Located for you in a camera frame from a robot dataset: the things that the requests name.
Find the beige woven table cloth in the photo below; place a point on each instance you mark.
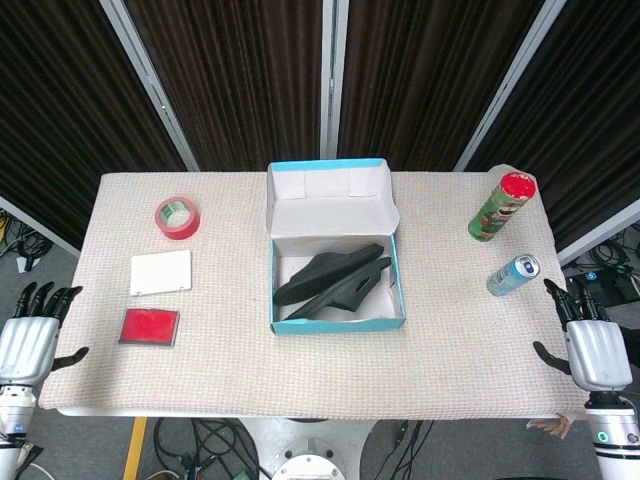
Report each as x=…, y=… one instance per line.
x=225, y=370

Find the yellow floor tape strip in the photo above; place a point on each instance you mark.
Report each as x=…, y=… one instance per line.
x=134, y=447

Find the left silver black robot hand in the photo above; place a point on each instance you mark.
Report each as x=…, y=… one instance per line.
x=27, y=345

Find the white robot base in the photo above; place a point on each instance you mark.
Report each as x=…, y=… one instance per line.
x=310, y=450

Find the red ink pad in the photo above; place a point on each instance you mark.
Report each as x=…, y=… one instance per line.
x=149, y=326

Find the red tape roll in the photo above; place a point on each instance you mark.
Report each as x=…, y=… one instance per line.
x=185, y=231

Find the light blue shoe box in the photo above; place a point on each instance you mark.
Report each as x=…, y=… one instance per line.
x=332, y=210

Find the silver partition post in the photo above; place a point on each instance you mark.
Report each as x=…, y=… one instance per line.
x=332, y=75
x=510, y=90
x=150, y=85

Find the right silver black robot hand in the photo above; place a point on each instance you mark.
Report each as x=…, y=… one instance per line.
x=597, y=355

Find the green chips can red lid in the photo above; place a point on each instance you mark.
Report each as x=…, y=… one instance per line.
x=492, y=217

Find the dark ribbed partition panel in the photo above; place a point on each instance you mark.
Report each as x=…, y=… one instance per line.
x=590, y=110
x=55, y=100
x=425, y=75
x=240, y=75

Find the black shoe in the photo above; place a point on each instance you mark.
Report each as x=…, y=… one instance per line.
x=345, y=296
x=320, y=272

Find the blue drink can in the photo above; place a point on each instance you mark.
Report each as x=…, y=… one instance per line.
x=510, y=280

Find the white flat plastic case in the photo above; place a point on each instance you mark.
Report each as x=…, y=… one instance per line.
x=161, y=272

